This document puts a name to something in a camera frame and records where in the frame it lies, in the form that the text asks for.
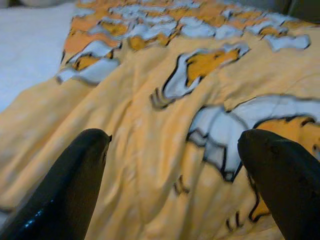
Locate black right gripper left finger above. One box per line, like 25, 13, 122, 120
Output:
0, 128, 113, 240

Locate yellow egg print blanket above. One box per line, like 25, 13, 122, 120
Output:
0, 0, 320, 240

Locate white bed mattress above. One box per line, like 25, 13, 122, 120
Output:
0, 2, 78, 113

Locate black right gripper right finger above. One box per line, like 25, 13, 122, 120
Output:
236, 128, 320, 240

